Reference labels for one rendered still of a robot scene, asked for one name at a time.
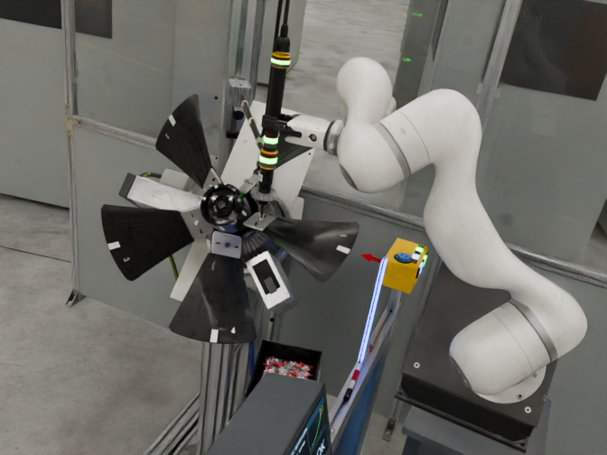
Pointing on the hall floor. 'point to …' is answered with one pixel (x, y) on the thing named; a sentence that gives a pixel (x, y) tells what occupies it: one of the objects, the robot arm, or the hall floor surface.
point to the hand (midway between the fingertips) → (273, 120)
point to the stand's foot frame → (179, 431)
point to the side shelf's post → (276, 314)
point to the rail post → (375, 394)
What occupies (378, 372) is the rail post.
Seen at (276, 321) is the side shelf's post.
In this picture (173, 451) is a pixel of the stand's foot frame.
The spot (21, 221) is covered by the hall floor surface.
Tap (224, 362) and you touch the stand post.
